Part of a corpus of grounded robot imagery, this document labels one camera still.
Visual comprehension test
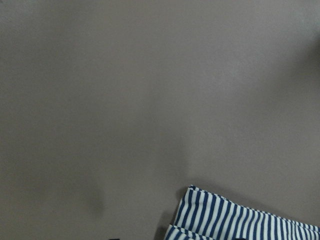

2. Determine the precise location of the navy white striped polo shirt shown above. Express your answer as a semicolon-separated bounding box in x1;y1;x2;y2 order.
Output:
164;185;320;240

